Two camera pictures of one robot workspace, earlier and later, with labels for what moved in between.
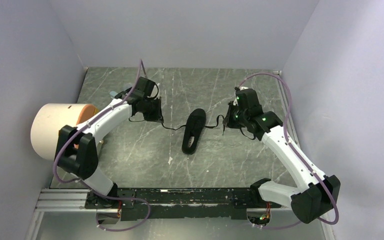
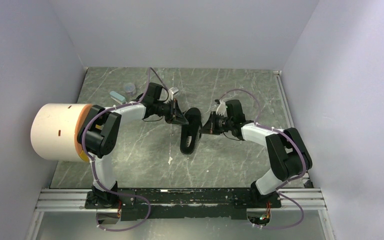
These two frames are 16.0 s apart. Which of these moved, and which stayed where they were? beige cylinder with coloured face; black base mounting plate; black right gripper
Moved: black right gripper
Stayed: black base mounting plate; beige cylinder with coloured face
